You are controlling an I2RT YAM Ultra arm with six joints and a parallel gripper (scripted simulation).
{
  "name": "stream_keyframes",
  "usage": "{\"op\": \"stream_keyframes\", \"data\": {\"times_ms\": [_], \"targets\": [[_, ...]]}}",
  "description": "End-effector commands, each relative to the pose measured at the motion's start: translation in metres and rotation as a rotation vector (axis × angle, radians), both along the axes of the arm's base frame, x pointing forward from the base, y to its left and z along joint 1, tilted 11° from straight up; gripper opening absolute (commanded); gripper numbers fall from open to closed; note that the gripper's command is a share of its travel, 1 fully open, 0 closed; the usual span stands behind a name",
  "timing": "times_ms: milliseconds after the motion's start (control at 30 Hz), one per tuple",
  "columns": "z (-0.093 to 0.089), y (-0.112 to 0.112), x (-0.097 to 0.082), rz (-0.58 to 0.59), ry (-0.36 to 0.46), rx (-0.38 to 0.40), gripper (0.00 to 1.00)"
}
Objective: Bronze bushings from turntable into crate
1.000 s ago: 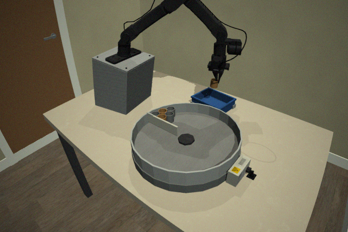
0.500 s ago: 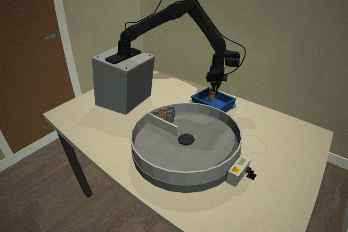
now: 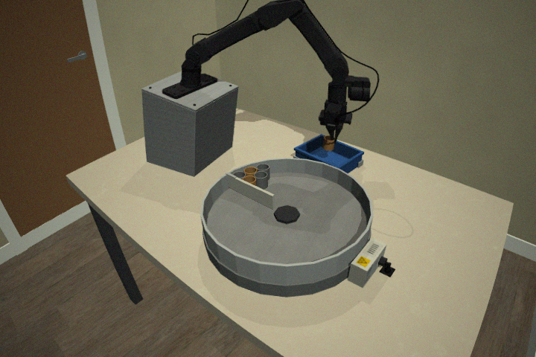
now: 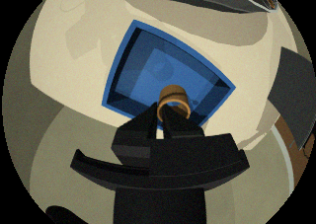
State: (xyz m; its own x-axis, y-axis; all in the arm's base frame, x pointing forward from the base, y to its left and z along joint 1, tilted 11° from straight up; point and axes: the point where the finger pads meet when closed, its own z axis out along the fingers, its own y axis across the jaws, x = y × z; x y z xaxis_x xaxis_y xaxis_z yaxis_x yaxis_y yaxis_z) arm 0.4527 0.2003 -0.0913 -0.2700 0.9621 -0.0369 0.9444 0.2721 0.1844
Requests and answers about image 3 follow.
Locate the blue open-top crate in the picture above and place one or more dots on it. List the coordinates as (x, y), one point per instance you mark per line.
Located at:
(341, 153)

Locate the grey metal bushing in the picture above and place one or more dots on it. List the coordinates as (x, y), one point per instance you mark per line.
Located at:
(239, 174)
(263, 167)
(261, 179)

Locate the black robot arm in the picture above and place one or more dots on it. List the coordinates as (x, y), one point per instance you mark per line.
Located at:
(271, 16)

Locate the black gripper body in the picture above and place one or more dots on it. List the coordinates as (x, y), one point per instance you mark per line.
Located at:
(341, 122)

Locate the bronze bushing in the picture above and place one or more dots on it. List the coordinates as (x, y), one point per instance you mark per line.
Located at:
(250, 171)
(328, 144)
(250, 179)

